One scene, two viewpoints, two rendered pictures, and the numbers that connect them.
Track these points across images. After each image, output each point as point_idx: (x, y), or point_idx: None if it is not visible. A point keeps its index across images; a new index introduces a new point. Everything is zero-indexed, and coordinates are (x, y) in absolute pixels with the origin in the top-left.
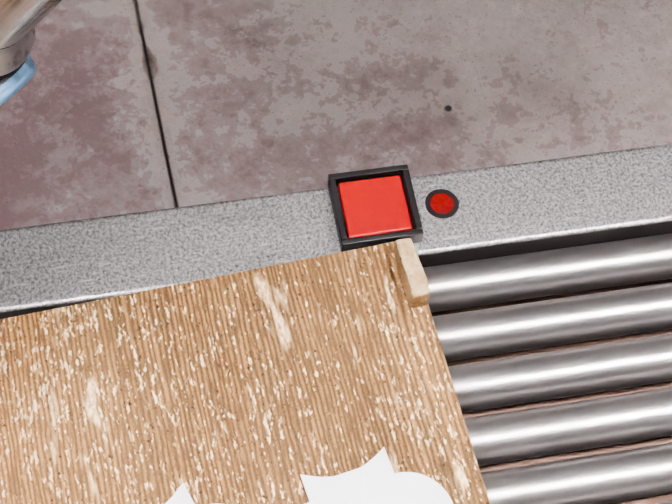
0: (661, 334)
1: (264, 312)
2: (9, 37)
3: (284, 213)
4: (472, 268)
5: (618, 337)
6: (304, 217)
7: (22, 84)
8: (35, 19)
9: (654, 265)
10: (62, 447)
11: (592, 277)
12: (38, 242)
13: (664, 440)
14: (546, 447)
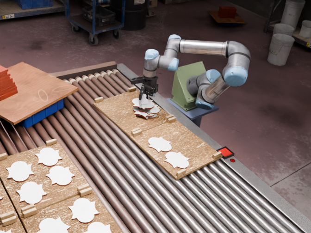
0: None
1: (199, 144)
2: (208, 95)
3: (216, 145)
4: (224, 165)
5: None
6: (217, 147)
7: (207, 105)
8: (212, 94)
9: (243, 186)
10: (168, 131)
11: (235, 180)
12: (193, 125)
13: None
14: (203, 180)
